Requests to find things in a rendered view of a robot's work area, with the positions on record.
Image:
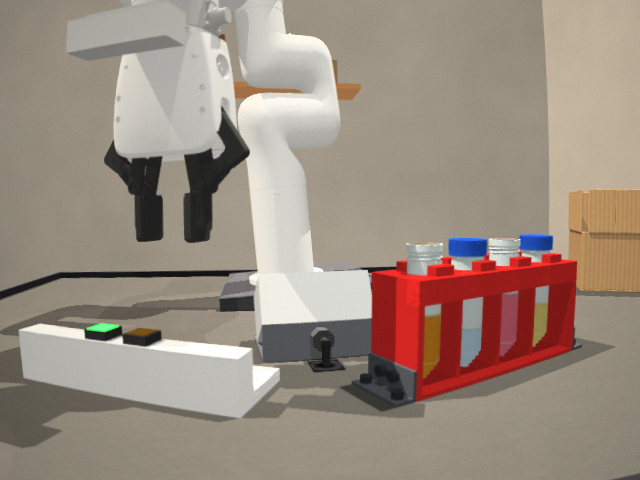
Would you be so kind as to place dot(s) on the brown cardboard box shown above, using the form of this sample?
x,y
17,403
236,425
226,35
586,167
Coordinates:
x,y
607,246

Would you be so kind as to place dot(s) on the dark grey bolted mounting bracket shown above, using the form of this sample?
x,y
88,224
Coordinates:
x,y
381,388

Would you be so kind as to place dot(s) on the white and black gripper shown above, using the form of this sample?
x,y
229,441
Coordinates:
x,y
164,111

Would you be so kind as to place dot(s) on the red tube rack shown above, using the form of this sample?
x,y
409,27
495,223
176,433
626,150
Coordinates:
x,y
398,317

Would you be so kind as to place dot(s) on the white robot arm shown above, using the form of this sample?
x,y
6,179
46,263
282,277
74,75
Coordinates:
x,y
270,123

